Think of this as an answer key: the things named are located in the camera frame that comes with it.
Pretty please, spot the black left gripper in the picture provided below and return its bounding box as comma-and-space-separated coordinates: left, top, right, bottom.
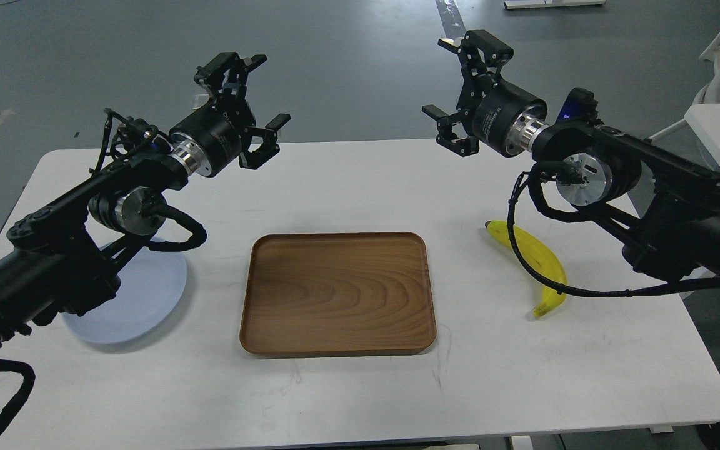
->
169, 53, 291, 178

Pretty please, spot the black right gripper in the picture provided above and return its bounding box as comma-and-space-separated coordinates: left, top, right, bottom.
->
422, 29, 548, 158

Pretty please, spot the yellow banana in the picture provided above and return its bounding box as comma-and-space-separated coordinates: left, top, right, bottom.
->
485, 220, 568, 318

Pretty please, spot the light blue round plate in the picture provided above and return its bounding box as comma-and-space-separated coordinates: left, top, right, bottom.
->
61, 247, 188, 346

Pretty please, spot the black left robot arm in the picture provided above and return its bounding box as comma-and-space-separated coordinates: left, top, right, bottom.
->
0, 52, 291, 436

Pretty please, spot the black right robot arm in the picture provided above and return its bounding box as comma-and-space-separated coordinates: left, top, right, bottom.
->
422, 29, 720, 298

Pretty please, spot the brown wooden tray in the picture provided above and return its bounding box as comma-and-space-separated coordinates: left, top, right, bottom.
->
239, 232, 438, 357

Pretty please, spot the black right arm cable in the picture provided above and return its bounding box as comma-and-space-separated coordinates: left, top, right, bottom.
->
507, 162, 720, 298

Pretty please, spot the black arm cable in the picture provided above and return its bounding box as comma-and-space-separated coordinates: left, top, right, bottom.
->
507, 162, 720, 298
145, 205, 208, 253

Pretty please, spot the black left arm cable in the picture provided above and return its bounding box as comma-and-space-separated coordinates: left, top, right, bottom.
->
145, 205, 208, 253

